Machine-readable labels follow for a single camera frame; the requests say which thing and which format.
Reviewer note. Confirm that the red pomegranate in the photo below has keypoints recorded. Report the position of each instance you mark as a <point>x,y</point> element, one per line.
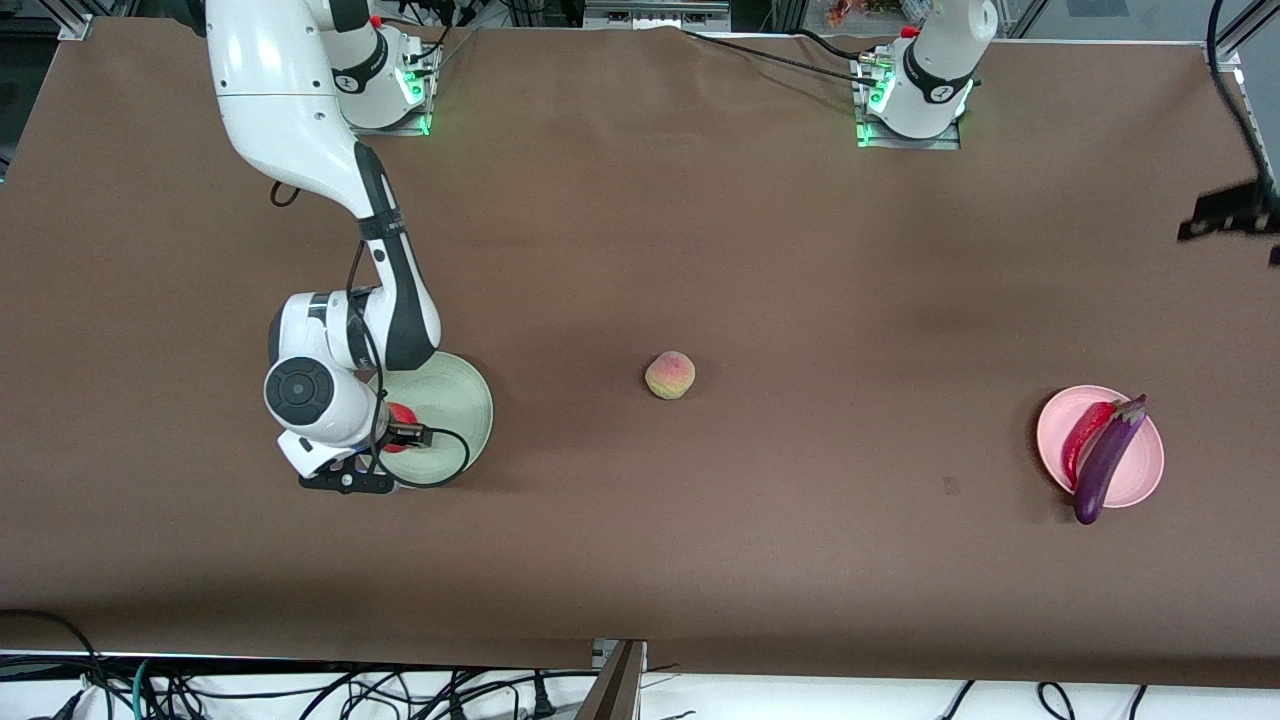
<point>402,415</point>

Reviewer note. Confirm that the red chili pepper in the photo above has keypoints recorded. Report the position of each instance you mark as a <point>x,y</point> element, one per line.
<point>1085,440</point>

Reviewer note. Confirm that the long purple eggplant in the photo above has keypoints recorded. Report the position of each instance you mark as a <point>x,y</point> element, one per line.
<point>1105,465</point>

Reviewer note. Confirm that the yellow pink peach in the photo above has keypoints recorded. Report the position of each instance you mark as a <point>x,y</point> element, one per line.
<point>670,375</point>

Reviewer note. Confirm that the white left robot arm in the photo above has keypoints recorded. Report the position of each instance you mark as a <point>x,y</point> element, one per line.
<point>935,90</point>

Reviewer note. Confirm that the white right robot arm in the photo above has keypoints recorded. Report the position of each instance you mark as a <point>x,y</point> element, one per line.
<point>270,90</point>

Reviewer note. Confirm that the pale green round plate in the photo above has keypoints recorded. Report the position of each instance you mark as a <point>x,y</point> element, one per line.
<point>455,400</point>

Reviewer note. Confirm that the pink round plate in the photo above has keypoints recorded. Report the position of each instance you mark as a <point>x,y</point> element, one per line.
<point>1060,425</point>

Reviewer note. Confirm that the brown table cover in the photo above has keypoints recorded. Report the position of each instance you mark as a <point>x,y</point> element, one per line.
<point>700,200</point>

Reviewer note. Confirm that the colourful background clutter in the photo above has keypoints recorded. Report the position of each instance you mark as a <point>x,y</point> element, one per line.
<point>870,12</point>

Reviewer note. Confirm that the metal table corner bracket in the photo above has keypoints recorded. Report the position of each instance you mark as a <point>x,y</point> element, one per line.
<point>75,28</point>
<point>1222,55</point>

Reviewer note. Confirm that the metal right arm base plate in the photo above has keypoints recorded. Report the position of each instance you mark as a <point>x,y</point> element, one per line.
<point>400,128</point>

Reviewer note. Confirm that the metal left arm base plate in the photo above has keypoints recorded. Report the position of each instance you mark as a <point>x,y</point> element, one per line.
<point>905,144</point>

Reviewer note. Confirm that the aluminium profile post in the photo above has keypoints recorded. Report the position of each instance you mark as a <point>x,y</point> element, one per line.
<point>615,690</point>

